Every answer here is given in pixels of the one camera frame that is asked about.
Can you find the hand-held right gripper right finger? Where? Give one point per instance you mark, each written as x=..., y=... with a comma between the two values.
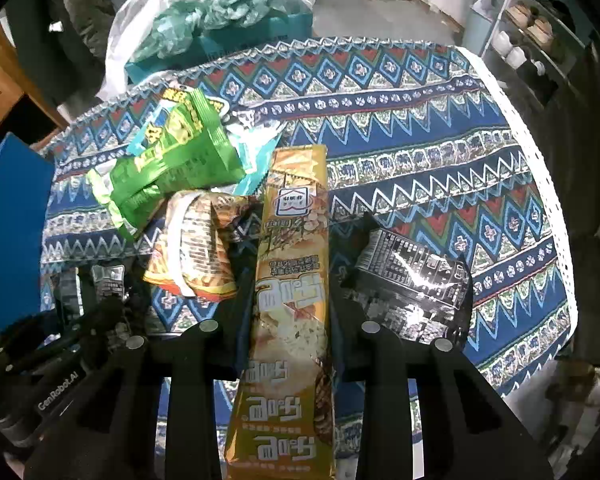
x=380, y=360

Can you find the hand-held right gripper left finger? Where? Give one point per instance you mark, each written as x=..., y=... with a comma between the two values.
x=195, y=360

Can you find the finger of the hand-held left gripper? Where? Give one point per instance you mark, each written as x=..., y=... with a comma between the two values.
x=102, y=322
x=69, y=295

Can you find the black snack packet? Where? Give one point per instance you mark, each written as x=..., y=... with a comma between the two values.
x=242, y=240
x=109, y=280
x=410, y=280

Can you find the blue cardboard box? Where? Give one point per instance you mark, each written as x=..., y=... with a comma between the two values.
x=15, y=235

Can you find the orange crinkled snack packet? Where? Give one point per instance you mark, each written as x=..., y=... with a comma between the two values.
x=200, y=250

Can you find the long gold snack packet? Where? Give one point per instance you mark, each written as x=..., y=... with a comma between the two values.
x=290, y=285

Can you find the green snack packet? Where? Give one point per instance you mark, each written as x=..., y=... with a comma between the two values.
x=180, y=160

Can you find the teal snack packet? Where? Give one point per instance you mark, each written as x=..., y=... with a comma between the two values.
x=257, y=155

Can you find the wooden louvered cabinet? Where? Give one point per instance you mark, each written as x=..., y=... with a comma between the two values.
x=0, y=85

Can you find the blue patterned tablecloth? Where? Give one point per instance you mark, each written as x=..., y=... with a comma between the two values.
x=405, y=135

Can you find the black hanging coat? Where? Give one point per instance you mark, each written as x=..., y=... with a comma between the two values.
x=45, y=60

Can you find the white plastic bag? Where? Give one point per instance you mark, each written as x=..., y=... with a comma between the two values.
x=125, y=35

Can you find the bunch of teal plastic bags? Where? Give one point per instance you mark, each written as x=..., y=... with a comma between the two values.
x=180, y=25

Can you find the white shoes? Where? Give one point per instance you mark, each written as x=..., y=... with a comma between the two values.
x=510, y=50

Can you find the teal box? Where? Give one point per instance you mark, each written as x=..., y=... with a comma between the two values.
x=280, y=25

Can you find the shoe rack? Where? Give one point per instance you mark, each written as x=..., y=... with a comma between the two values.
x=555, y=65

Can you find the light blue bin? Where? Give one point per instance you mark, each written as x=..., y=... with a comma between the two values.
x=480, y=30

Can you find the beige shoes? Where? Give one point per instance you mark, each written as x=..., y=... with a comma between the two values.
x=532, y=22

